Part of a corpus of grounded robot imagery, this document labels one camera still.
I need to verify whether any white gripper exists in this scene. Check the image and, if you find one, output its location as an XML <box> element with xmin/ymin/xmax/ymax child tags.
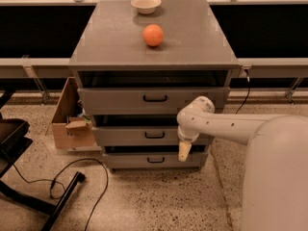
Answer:
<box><xmin>177</xmin><ymin>126</ymin><xmax>199</xmax><ymax>162</ymax></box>

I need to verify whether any grey drawer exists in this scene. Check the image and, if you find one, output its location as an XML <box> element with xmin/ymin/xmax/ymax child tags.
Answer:
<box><xmin>102</xmin><ymin>152</ymin><xmax>208</xmax><ymax>169</ymax></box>
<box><xmin>78</xmin><ymin>87</ymin><xmax>230</xmax><ymax>115</ymax></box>
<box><xmin>91</xmin><ymin>124</ymin><xmax>218</xmax><ymax>147</ymax></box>

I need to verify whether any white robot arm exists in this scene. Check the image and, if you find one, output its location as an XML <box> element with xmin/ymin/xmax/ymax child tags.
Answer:
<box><xmin>177</xmin><ymin>96</ymin><xmax>308</xmax><ymax>231</ymax></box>

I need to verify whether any grey bottom drawer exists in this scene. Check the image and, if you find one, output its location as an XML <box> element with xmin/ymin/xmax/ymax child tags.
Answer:
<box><xmin>102</xmin><ymin>152</ymin><xmax>208</xmax><ymax>169</ymax></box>

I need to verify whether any grey drawer cabinet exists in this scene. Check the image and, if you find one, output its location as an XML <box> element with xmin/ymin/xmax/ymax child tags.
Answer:
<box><xmin>69</xmin><ymin>0</ymin><xmax>236</xmax><ymax>156</ymax></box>

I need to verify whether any grey top drawer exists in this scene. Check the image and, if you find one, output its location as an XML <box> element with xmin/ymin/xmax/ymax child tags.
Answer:
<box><xmin>78</xmin><ymin>87</ymin><xmax>230</xmax><ymax>115</ymax></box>

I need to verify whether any cardboard box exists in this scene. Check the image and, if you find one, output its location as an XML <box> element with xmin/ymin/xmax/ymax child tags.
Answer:
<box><xmin>51</xmin><ymin>77</ymin><xmax>95</xmax><ymax>150</ymax></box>

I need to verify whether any orange fruit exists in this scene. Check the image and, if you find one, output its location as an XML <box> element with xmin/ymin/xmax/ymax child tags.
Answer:
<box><xmin>142</xmin><ymin>24</ymin><xmax>164</xmax><ymax>47</ymax></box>

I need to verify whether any white bowl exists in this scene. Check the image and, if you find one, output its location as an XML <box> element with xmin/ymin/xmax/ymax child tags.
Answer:
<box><xmin>131</xmin><ymin>0</ymin><xmax>162</xmax><ymax>14</ymax></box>

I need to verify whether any black cart stand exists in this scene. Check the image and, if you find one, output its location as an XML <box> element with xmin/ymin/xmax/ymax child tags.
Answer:
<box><xmin>0</xmin><ymin>90</ymin><xmax>87</xmax><ymax>231</ymax></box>

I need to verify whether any grey railing beam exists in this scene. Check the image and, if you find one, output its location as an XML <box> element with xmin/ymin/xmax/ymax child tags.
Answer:
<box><xmin>0</xmin><ymin>58</ymin><xmax>308</xmax><ymax>79</ymax></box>

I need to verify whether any black power cable right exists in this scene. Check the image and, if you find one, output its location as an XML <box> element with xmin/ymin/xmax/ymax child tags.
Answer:
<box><xmin>235</xmin><ymin>75</ymin><xmax>252</xmax><ymax>115</ymax></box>

